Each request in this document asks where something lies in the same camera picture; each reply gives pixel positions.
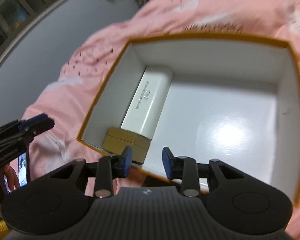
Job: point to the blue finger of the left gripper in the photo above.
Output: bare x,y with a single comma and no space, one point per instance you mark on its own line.
32,121
41,127

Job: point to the orange cardboard storage box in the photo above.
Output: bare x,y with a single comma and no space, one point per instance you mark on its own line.
235,98

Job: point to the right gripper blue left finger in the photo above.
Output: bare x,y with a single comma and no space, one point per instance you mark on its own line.
123,163

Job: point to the pink printed bed duvet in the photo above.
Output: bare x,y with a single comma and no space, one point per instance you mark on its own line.
72,192

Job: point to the long white product box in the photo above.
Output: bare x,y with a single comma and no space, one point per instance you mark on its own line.
147,103

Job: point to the person's left hand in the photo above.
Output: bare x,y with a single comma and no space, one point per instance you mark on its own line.
10,178

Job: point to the dark book with picture cover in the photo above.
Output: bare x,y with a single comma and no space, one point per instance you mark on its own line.
23,169

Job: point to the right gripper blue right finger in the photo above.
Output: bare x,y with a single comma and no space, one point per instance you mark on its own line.
173,166

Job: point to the small brown cardboard box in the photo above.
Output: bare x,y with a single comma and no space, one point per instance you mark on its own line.
117,139

